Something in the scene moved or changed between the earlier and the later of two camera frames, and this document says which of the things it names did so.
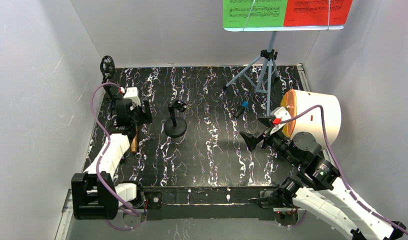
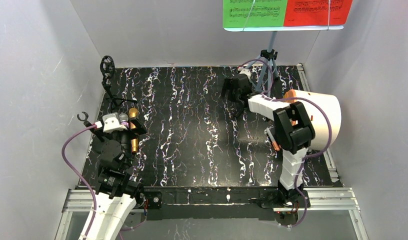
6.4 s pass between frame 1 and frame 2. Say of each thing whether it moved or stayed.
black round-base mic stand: moved
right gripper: moved
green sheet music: stayed
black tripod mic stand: stayed
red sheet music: stayed
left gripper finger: moved
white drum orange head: stayed
